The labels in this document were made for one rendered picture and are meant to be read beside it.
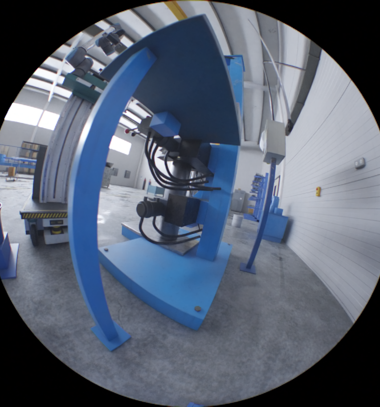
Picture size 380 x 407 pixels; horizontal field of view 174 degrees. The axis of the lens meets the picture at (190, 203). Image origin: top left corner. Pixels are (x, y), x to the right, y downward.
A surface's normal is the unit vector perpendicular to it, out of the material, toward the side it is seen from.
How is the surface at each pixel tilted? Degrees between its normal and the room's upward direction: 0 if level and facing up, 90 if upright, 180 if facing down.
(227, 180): 90
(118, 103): 90
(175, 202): 90
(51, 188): 90
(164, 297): 0
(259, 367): 0
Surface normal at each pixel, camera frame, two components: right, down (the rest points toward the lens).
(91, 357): 0.21, -0.98
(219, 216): -0.40, -0.02
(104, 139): 0.89, 0.22
